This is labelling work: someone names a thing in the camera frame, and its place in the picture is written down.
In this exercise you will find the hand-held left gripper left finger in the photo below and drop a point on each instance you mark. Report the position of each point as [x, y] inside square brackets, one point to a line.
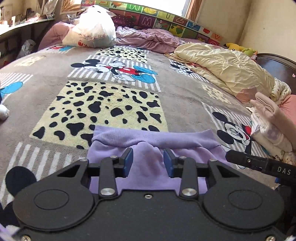
[128, 162]

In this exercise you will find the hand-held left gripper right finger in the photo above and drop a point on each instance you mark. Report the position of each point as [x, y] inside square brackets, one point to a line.
[167, 163]

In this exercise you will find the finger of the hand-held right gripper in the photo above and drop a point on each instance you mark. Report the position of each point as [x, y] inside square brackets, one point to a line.
[238, 160]

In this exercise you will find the lilac sweatshirt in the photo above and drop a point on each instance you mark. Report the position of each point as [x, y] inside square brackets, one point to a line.
[148, 139]

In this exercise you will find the stack of pale folded clothes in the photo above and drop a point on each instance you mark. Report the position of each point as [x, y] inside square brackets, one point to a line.
[272, 115]

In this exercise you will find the stack of dark folded clothes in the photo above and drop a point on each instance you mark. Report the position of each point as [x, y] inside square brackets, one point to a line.
[3, 112]

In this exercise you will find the cartoon mouse printed blanket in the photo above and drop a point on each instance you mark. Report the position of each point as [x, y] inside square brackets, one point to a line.
[185, 97]

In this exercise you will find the pink pillow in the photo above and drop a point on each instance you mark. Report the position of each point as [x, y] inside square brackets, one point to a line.
[290, 102]

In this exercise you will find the white patterned baby cloth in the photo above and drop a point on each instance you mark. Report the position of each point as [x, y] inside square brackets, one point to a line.
[281, 89]

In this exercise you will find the cream quilt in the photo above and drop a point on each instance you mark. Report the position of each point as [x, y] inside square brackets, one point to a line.
[226, 67]

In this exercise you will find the dark wooden headboard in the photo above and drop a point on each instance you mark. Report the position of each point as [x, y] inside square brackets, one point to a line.
[284, 67]

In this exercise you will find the yellow plush toy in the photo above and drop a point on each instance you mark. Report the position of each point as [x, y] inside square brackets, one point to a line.
[233, 46]

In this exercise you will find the mauve quilt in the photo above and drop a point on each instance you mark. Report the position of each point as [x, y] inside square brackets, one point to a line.
[150, 39]

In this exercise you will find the white plastic bag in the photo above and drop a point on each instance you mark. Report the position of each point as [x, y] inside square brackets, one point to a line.
[94, 30]

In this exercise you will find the colourful alphabet foam mat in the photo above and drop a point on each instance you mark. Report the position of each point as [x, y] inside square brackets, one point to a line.
[148, 20]

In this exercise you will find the crumpled grey plastic bag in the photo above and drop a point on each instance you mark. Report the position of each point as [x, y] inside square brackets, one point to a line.
[29, 47]

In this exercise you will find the brown curtain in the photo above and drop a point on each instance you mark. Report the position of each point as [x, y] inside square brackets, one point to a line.
[195, 9]

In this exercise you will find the window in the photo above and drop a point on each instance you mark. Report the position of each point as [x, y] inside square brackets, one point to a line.
[187, 7]

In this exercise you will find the wheat printed curtain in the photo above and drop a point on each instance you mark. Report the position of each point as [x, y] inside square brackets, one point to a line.
[69, 7]

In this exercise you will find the dark cluttered desk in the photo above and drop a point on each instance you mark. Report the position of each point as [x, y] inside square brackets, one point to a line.
[27, 23]

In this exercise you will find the sheer grey curtain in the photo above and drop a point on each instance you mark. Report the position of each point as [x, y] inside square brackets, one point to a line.
[49, 7]

